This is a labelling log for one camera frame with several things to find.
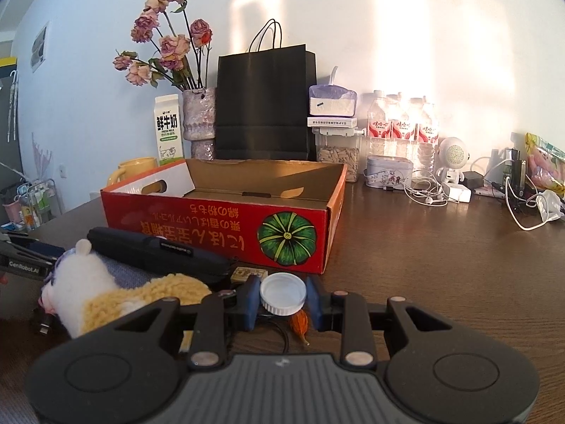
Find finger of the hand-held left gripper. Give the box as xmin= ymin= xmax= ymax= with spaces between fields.
xmin=0 ymin=232 xmax=67 ymax=261

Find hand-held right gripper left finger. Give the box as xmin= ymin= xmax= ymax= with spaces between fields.
xmin=112 ymin=275 xmax=260 ymax=368

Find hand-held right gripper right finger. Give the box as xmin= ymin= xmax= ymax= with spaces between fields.
xmin=306 ymin=275 xmax=442 ymax=366

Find beige eraser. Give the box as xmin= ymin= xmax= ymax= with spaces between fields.
xmin=232 ymin=267 xmax=268 ymax=282

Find white plastic bottle cap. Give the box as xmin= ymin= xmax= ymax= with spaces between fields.
xmin=260 ymin=273 xmax=307 ymax=316

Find white and yellow plush toy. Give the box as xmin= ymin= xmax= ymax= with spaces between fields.
xmin=39 ymin=239 xmax=213 ymax=338

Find red cardboard box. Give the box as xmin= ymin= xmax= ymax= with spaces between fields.
xmin=101 ymin=158 xmax=347 ymax=275

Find dark navy zip pouch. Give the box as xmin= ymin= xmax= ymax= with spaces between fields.
xmin=87 ymin=226 xmax=232 ymax=285

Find small orange ornament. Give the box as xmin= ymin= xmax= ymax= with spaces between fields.
xmin=289 ymin=309 xmax=312 ymax=346

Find purple grey cloth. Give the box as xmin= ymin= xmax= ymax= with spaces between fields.
xmin=99 ymin=257 xmax=155 ymax=291

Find yellow mug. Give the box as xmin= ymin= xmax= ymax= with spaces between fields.
xmin=107 ymin=157 xmax=159 ymax=186

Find clear container of seeds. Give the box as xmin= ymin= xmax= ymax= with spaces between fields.
xmin=311 ymin=127 xmax=367 ymax=183

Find oval printed tin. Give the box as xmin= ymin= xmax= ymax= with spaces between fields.
xmin=365 ymin=154 xmax=415 ymax=192

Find white milk carton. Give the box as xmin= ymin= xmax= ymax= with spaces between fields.
xmin=154 ymin=94 xmax=185 ymax=166

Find white charger block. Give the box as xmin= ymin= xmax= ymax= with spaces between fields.
xmin=441 ymin=181 xmax=473 ymax=203

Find white flat box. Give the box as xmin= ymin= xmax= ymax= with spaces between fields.
xmin=307 ymin=117 xmax=358 ymax=129

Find purple textured vase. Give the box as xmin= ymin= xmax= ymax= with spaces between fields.
xmin=182 ymin=87 xmax=217 ymax=160

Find pack of water bottles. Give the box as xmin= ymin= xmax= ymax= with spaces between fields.
xmin=366 ymin=90 xmax=440 ymax=173

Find black paper bag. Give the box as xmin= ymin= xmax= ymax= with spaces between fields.
xmin=214 ymin=19 xmax=317 ymax=162

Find purple tissue pack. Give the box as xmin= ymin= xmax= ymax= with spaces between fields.
xmin=308 ymin=66 xmax=358 ymax=118

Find white robot-shaped speaker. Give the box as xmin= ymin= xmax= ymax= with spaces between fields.
xmin=435 ymin=137 xmax=471 ymax=184

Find dark green small bottle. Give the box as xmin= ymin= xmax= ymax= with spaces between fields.
xmin=503 ymin=148 xmax=528 ymax=195

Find dried pink roses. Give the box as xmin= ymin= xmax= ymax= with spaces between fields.
xmin=112 ymin=0 xmax=213 ymax=91

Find crumpled white plastic bag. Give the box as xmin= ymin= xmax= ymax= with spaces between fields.
xmin=537 ymin=190 xmax=565 ymax=222

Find yellow snack bag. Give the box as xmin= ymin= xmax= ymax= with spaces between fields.
xmin=524 ymin=132 xmax=565 ymax=195

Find wire storage rack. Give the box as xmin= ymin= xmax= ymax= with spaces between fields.
xmin=0 ymin=179 xmax=60 ymax=230

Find black cable with plugs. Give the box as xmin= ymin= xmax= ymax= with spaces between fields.
xmin=30 ymin=308 xmax=59 ymax=337

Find white wired earphones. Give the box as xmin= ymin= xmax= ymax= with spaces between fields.
xmin=404 ymin=170 xmax=448 ymax=206

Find wall picture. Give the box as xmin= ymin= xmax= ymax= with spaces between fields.
xmin=30 ymin=21 xmax=48 ymax=70

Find white charging cable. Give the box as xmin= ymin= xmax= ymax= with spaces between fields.
xmin=505 ymin=177 xmax=552 ymax=231

